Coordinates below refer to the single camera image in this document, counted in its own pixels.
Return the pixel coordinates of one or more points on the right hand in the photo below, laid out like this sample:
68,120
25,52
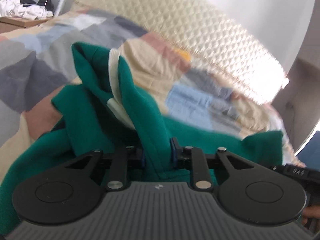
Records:
310,212

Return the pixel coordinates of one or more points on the blue chair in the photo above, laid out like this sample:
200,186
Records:
310,153

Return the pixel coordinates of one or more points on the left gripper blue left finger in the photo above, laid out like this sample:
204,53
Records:
120,163

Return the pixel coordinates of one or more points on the cream quilted headboard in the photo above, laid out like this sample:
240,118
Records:
216,42

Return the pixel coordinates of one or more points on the wooden nightstand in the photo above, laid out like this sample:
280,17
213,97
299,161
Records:
9,24

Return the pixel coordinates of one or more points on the patchwork quilt bedspread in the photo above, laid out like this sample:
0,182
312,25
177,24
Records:
37,63

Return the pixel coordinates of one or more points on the white clothes pile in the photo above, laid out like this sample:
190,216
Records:
14,9

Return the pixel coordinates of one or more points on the yellow object by headboard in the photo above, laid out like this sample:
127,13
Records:
184,54

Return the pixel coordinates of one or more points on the green hoodie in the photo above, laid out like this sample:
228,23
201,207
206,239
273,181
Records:
88,124

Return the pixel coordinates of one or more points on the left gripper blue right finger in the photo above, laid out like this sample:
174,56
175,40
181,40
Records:
192,159

